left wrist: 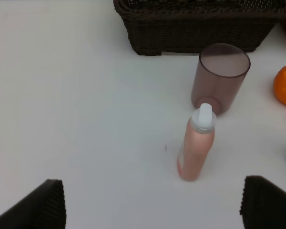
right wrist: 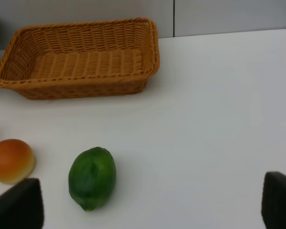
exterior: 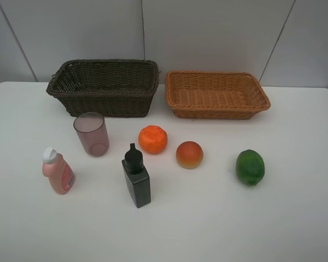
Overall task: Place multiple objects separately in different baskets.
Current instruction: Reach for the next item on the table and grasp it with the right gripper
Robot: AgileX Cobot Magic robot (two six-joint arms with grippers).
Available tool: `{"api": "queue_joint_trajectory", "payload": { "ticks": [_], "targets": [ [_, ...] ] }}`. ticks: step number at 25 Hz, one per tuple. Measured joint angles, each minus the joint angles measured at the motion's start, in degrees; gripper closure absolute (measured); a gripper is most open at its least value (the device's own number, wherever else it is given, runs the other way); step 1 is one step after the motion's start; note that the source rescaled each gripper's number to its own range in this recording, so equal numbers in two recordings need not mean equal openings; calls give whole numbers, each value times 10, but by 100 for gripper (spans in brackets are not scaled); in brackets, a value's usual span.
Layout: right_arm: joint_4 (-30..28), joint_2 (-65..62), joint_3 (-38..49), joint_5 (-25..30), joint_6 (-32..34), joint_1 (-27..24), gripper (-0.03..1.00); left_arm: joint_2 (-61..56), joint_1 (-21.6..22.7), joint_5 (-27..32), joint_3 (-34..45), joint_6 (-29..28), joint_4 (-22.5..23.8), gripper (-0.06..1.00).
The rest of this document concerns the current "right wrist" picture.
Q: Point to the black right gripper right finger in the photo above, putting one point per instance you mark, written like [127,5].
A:
[273,207]

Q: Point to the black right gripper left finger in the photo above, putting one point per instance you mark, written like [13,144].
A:
[21,206]

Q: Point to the red orange peach fruit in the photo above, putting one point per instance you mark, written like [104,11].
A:
[17,161]

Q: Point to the green lime fruit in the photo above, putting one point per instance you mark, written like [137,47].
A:
[92,178]

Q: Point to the orange wicker basket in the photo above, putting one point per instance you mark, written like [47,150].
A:
[81,59]

